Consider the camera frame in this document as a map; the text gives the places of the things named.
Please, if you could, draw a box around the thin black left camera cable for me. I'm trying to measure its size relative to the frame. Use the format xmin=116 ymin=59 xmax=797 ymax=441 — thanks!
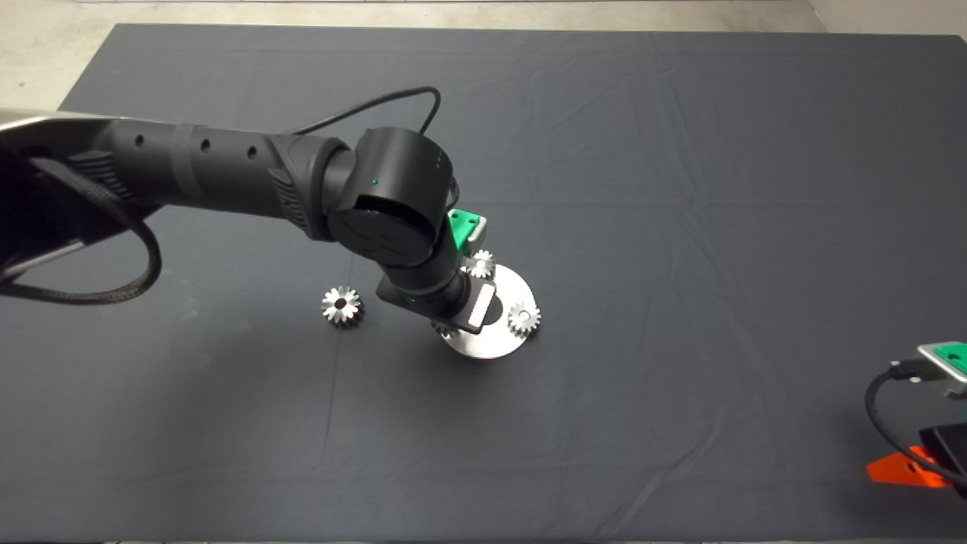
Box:
xmin=291 ymin=85 xmax=443 ymax=137

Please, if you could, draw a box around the larger steel gear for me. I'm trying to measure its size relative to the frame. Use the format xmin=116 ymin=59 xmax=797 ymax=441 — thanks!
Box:
xmin=321 ymin=286 xmax=365 ymax=329

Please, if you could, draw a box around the black braided cable sleeve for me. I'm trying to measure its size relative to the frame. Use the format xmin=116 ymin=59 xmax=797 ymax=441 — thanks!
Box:
xmin=0 ymin=157 xmax=162 ymax=305

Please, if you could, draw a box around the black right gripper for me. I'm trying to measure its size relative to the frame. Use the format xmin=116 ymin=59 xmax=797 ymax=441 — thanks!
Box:
xmin=867 ymin=425 xmax=967 ymax=499

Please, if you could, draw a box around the dark grey table cloth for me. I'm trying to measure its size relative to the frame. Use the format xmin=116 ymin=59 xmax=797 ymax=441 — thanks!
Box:
xmin=0 ymin=23 xmax=967 ymax=542

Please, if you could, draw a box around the grey right camera box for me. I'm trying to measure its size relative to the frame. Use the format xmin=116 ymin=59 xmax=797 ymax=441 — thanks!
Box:
xmin=917 ymin=344 xmax=967 ymax=397

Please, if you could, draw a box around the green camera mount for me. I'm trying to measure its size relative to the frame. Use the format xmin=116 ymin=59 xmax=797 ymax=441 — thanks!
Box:
xmin=929 ymin=342 xmax=967 ymax=375
xmin=447 ymin=209 xmax=484 ymax=254

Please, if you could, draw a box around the green right camera mount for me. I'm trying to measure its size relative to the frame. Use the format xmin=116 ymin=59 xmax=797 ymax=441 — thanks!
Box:
xmin=929 ymin=342 xmax=967 ymax=375

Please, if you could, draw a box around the round metal plate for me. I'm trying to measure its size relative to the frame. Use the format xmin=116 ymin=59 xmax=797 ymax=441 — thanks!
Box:
xmin=438 ymin=261 xmax=535 ymax=360

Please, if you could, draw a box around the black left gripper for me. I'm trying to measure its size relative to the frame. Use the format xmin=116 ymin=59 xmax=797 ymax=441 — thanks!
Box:
xmin=376 ymin=268 xmax=498 ymax=334

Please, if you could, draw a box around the green left camera mount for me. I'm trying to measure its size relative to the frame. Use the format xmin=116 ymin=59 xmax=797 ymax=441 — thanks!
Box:
xmin=447 ymin=209 xmax=484 ymax=254

